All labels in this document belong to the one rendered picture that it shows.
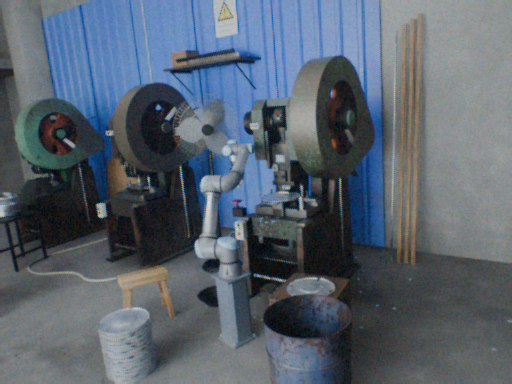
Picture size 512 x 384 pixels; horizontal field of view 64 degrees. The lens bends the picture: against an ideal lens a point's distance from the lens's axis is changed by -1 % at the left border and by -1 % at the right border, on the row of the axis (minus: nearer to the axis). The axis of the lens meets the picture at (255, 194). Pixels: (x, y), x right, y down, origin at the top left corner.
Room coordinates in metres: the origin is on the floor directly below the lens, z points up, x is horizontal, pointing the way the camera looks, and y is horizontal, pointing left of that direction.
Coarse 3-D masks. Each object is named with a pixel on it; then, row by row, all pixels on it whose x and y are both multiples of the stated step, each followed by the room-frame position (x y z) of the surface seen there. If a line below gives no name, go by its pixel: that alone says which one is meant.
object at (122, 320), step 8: (112, 312) 2.31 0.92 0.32; (120, 312) 2.31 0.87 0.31; (128, 312) 2.30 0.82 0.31; (136, 312) 2.30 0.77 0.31; (144, 312) 2.29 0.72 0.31; (104, 320) 2.23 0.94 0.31; (112, 320) 2.22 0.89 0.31; (120, 320) 2.20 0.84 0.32; (128, 320) 2.19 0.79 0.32; (136, 320) 2.20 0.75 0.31; (144, 320) 2.19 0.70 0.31; (104, 328) 2.13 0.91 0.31; (112, 328) 2.13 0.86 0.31; (120, 328) 2.12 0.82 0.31; (128, 328) 2.11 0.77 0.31
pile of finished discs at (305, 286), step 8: (296, 280) 2.47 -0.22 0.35; (304, 280) 2.47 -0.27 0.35; (312, 280) 2.46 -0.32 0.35; (320, 280) 2.45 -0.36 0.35; (288, 288) 2.37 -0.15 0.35; (296, 288) 2.36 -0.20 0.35; (304, 288) 2.34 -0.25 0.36; (312, 288) 2.33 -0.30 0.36; (320, 288) 2.32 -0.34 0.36; (328, 288) 2.32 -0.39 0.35
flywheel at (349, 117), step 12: (336, 84) 2.94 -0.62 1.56; (348, 84) 3.02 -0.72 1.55; (336, 96) 2.94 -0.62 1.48; (348, 96) 3.08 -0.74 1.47; (336, 108) 2.83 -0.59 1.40; (348, 108) 2.81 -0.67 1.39; (336, 120) 2.79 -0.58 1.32; (348, 120) 2.77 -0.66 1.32; (348, 132) 2.96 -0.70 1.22; (336, 144) 2.91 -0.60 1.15; (348, 144) 3.04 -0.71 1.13
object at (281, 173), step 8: (272, 144) 3.08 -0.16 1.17; (280, 144) 3.05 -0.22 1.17; (272, 152) 3.09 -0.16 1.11; (280, 152) 3.05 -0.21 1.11; (272, 160) 3.09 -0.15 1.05; (280, 160) 3.05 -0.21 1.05; (272, 168) 3.08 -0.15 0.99; (280, 168) 3.05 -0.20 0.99; (296, 168) 3.08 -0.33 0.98; (280, 176) 3.02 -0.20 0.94; (288, 176) 3.01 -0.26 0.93; (296, 176) 3.08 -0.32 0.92
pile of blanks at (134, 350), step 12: (144, 324) 2.15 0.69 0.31; (108, 336) 2.07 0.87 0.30; (120, 336) 2.08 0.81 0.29; (132, 336) 2.09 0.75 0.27; (144, 336) 2.14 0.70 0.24; (108, 348) 2.08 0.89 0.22; (120, 348) 2.06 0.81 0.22; (132, 348) 2.08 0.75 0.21; (144, 348) 2.13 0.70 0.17; (108, 360) 2.09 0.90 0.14; (120, 360) 2.06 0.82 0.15; (132, 360) 2.08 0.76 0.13; (144, 360) 2.12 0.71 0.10; (156, 360) 2.25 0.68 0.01; (108, 372) 2.11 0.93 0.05; (120, 372) 2.07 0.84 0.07; (132, 372) 2.08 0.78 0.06; (144, 372) 2.11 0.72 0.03
